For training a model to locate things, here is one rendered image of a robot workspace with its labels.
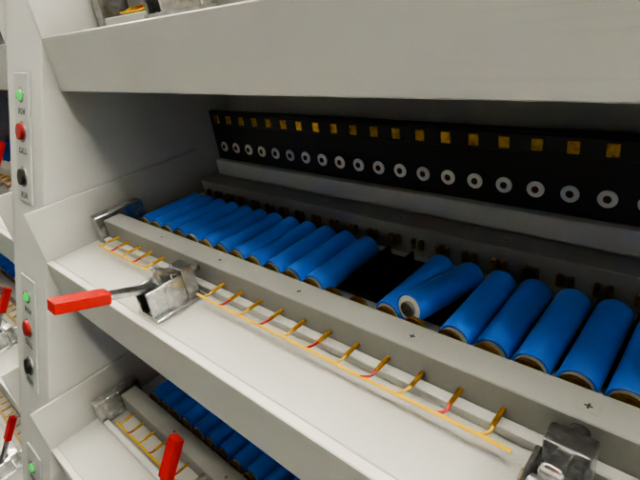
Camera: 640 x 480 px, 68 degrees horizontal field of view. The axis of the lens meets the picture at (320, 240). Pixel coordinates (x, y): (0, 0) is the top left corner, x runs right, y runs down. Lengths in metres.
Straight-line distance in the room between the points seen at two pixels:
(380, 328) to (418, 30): 0.15
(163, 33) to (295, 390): 0.22
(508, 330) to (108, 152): 0.40
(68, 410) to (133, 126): 0.30
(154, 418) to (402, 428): 0.34
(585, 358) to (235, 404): 0.18
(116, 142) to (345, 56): 0.35
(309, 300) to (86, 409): 0.36
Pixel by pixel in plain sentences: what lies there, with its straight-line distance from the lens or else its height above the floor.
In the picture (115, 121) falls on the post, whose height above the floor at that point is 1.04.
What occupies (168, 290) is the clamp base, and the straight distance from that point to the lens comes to 0.35.
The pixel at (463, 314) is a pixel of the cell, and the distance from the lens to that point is 0.27.
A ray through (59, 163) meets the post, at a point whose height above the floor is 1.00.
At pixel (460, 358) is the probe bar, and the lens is 0.24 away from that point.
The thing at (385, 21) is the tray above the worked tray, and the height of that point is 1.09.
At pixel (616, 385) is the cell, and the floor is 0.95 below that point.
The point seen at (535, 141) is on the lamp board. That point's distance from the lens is 0.32.
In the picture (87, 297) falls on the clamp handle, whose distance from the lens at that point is 0.33.
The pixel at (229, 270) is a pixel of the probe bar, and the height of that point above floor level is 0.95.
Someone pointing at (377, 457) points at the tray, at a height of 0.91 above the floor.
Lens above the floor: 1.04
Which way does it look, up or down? 12 degrees down
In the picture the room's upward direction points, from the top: 6 degrees clockwise
